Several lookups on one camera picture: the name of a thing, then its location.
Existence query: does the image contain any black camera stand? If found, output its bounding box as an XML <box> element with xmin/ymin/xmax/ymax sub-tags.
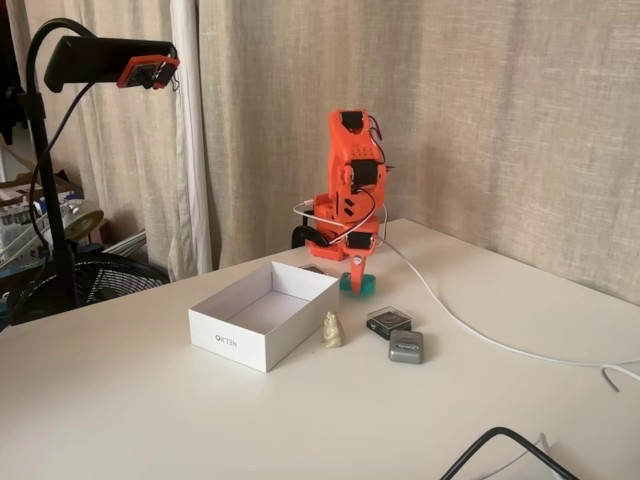
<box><xmin>7</xmin><ymin>0</ymin><xmax>222</xmax><ymax>282</ymax></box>

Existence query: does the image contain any orange camera module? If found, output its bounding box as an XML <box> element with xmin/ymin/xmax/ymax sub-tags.
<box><xmin>116</xmin><ymin>53</ymin><xmax>181</xmax><ymax>93</ymax></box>

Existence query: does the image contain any black camera holder bar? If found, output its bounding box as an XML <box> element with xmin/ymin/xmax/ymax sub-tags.
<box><xmin>43</xmin><ymin>35</ymin><xmax>179</xmax><ymax>94</ymax></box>

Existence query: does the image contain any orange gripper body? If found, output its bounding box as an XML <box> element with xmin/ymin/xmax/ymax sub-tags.
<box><xmin>342</xmin><ymin>227</ymin><xmax>380</xmax><ymax>259</ymax></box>

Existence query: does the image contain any thin black camera cable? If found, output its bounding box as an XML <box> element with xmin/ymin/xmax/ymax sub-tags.
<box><xmin>7</xmin><ymin>79</ymin><xmax>100</xmax><ymax>326</ymax></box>

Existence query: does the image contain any green cube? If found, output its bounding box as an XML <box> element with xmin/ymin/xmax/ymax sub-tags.
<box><xmin>338</xmin><ymin>272</ymin><xmax>377</xmax><ymax>299</ymax></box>

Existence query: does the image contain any grey small case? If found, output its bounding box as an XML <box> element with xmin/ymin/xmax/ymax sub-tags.
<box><xmin>387</xmin><ymin>329</ymin><xmax>427</xmax><ymax>365</ymax></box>

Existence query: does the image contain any brown cardboard box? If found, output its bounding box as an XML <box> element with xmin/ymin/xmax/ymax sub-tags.
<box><xmin>0</xmin><ymin>172</ymin><xmax>84</xmax><ymax>214</ymax></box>

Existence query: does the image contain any thick black cable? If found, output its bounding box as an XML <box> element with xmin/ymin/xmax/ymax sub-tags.
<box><xmin>439</xmin><ymin>426</ymin><xmax>581</xmax><ymax>480</ymax></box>

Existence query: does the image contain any long white cable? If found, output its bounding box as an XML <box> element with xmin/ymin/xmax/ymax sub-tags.
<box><xmin>292</xmin><ymin>198</ymin><xmax>640</xmax><ymax>369</ymax></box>

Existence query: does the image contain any beige linen curtain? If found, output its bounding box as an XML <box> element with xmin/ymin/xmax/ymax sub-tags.
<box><xmin>198</xmin><ymin>0</ymin><xmax>640</xmax><ymax>307</ymax></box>

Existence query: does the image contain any black floor fan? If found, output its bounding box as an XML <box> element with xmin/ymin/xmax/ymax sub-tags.
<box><xmin>0</xmin><ymin>251</ymin><xmax>172</xmax><ymax>329</ymax></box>

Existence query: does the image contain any white cable under black cable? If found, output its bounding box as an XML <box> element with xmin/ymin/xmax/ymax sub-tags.
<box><xmin>477</xmin><ymin>432</ymin><xmax>557</xmax><ymax>480</ymax></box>

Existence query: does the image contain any white cardboard box bin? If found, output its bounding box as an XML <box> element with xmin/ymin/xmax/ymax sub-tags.
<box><xmin>188</xmin><ymin>260</ymin><xmax>341</xmax><ymax>374</ymax></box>

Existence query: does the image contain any black gooseneck stand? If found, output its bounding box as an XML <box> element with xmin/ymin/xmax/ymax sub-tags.
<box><xmin>9</xmin><ymin>18</ymin><xmax>101</xmax><ymax>326</ymax></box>

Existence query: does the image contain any black table clamp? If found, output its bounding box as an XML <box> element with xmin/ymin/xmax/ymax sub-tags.
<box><xmin>291</xmin><ymin>224</ymin><xmax>334</xmax><ymax>250</ymax></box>

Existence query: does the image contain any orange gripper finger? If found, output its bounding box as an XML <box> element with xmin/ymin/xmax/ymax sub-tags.
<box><xmin>348</xmin><ymin>253</ymin><xmax>370</xmax><ymax>297</ymax></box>

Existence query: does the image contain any short white cable end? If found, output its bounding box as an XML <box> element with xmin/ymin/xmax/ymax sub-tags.
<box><xmin>601</xmin><ymin>365</ymin><xmax>640</xmax><ymax>393</ymax></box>

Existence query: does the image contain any olive round lamp head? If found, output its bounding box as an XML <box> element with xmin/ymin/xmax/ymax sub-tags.
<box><xmin>63</xmin><ymin>208</ymin><xmax>106</xmax><ymax>242</ymax></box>

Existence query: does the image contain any beige bear figurine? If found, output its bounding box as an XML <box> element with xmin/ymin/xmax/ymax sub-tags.
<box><xmin>321</xmin><ymin>310</ymin><xmax>347</xmax><ymax>350</ymax></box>

